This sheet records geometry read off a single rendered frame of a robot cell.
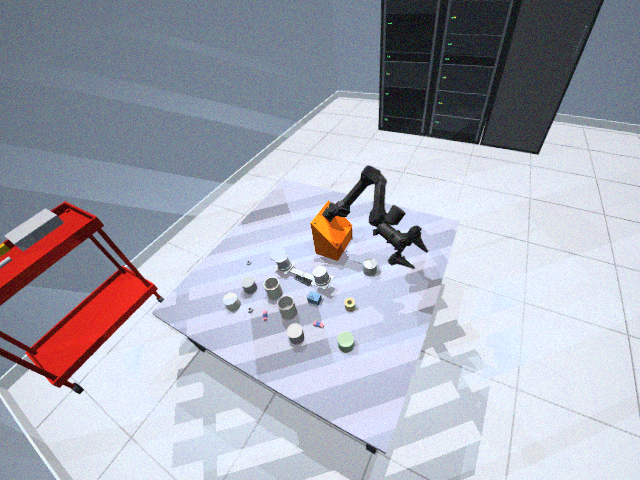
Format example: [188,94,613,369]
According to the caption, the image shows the blue block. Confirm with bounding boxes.
[307,291,322,306]

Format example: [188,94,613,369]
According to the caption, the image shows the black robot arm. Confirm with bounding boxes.
[322,166,406,239]

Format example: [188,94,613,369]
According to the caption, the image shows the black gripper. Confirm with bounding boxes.
[386,225,429,269]

